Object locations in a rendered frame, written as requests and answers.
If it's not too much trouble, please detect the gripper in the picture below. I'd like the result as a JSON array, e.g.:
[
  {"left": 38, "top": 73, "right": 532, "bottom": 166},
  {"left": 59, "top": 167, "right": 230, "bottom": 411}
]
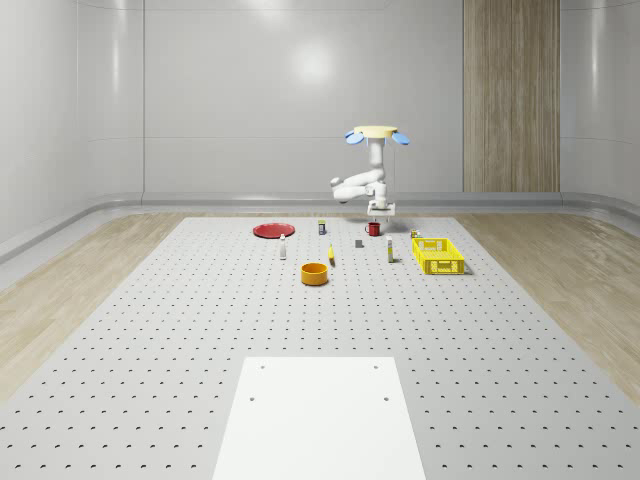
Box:
[{"left": 367, "top": 200, "right": 399, "bottom": 225}]

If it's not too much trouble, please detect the yellow basket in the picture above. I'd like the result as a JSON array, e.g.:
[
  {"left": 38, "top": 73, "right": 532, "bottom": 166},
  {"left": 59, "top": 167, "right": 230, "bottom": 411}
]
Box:
[{"left": 410, "top": 237, "right": 466, "bottom": 276}]

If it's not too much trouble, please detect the yellow bowl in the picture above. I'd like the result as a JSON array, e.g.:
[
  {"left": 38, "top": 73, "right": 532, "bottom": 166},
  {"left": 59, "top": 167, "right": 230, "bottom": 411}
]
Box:
[{"left": 299, "top": 262, "right": 330, "bottom": 288}]

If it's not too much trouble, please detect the red plate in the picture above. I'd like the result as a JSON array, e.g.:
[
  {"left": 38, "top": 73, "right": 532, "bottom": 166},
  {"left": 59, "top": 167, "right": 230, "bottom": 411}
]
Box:
[{"left": 252, "top": 222, "right": 297, "bottom": 241}]

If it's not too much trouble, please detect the white board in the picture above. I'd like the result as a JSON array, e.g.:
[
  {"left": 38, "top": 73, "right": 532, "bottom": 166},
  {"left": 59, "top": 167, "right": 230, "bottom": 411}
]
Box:
[{"left": 211, "top": 356, "right": 428, "bottom": 480}]

